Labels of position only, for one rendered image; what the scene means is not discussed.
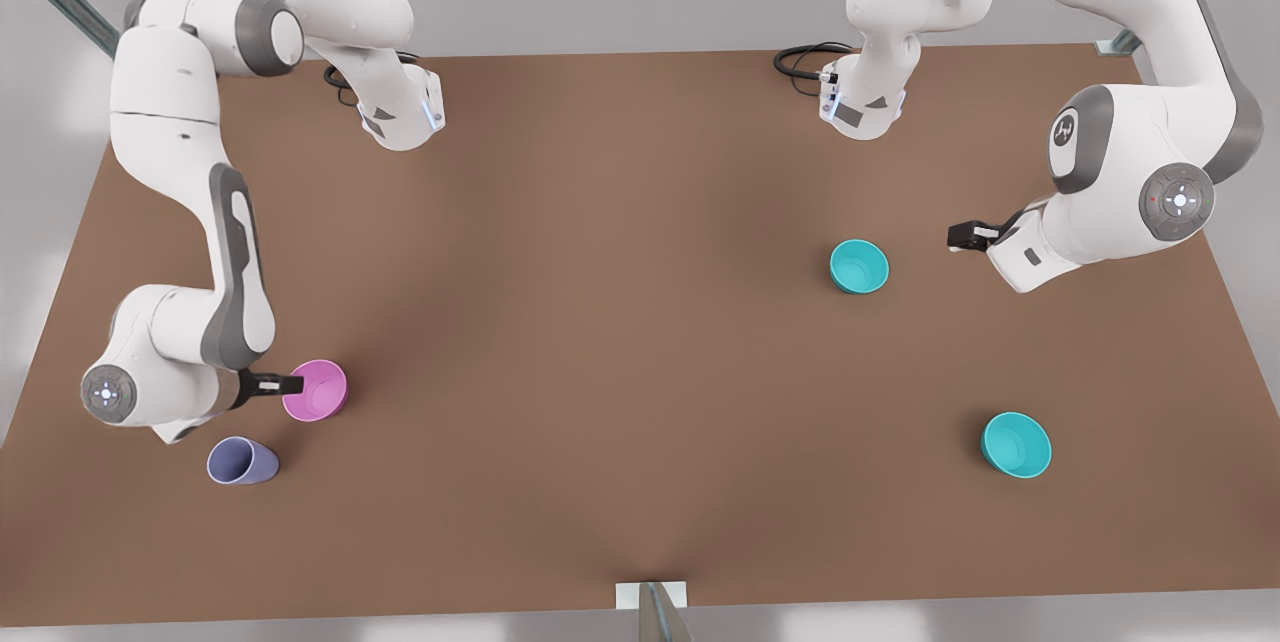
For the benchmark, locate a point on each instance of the pink bowl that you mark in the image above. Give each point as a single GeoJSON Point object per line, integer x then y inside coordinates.
{"type": "Point", "coordinates": [314, 389]}

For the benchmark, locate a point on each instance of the lavender blue bowl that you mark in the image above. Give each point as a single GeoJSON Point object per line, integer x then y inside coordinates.
{"type": "Point", "coordinates": [240, 462]}

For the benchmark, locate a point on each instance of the teal bowl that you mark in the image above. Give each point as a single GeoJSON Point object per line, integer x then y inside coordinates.
{"type": "Point", "coordinates": [1016, 445]}
{"type": "Point", "coordinates": [858, 266]}

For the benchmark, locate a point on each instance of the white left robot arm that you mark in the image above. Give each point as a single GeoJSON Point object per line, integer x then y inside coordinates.
{"type": "Point", "coordinates": [1120, 162]}

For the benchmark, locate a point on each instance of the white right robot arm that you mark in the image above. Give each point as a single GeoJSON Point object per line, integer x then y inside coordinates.
{"type": "Point", "coordinates": [180, 122]}

